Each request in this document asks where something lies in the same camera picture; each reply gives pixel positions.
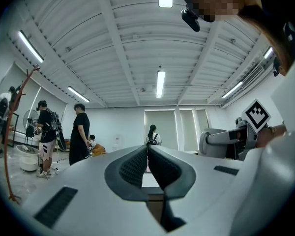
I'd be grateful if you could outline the white round tub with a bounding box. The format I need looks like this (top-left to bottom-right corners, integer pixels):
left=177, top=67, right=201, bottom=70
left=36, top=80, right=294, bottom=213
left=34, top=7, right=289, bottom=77
left=16, top=144, right=41, bottom=173

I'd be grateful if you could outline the person's right forearm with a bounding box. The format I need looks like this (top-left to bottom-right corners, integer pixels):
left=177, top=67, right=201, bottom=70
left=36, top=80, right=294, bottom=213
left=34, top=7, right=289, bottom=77
left=257, top=124, right=288, bottom=148

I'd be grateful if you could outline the black head-mounted camera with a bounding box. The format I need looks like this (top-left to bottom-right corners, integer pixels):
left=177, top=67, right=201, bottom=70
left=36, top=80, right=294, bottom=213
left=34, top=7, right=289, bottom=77
left=181, top=0, right=201, bottom=32

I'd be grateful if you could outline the white air vent grille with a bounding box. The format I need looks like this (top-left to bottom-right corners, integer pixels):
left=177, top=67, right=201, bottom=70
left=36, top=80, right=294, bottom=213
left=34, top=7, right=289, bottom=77
left=243, top=65, right=265, bottom=88

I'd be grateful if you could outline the black metal frame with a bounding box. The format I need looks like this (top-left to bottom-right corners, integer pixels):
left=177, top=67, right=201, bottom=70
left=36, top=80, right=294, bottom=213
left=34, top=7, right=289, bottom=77
left=8, top=111, right=20, bottom=148

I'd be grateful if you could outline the white water dispenser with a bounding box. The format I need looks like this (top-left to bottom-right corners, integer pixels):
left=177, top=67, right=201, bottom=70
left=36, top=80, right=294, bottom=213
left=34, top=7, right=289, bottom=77
left=113, top=134, right=123, bottom=152

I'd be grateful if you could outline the person's face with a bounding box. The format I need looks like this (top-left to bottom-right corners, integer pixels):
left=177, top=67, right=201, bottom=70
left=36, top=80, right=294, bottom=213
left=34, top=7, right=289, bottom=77
left=191, top=0, right=264, bottom=23

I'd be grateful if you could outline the red-brown coat rack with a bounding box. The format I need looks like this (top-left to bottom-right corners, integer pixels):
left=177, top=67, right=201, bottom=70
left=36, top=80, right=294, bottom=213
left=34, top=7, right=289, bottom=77
left=3, top=64, right=40, bottom=205

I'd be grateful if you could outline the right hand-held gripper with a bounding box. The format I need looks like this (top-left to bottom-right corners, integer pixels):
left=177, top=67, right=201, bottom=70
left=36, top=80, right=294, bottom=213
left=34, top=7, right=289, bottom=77
left=199, top=98, right=272, bottom=161

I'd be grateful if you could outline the black standing fan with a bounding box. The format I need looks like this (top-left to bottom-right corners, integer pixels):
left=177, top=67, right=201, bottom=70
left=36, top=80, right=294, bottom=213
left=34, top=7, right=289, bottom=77
left=23, top=109, right=39, bottom=145

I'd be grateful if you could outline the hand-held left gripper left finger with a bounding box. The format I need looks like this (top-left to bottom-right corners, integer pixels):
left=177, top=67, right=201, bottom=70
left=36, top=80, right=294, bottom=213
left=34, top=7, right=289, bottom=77
left=49, top=145, right=148, bottom=206

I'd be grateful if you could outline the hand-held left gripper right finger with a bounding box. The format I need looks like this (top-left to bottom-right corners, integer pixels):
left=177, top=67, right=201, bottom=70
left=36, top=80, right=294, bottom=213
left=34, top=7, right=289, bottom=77
left=147, top=145, right=244, bottom=232

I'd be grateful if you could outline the yellow armchair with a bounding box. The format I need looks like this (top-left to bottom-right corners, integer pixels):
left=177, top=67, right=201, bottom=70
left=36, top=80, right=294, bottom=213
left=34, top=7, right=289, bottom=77
left=92, top=143, right=106, bottom=157

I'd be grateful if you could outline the window roller blind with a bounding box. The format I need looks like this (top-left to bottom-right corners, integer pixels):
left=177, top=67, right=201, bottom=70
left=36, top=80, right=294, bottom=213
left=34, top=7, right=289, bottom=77
left=144, top=109, right=177, bottom=150
left=195, top=109, right=209, bottom=132
left=178, top=109, right=197, bottom=151

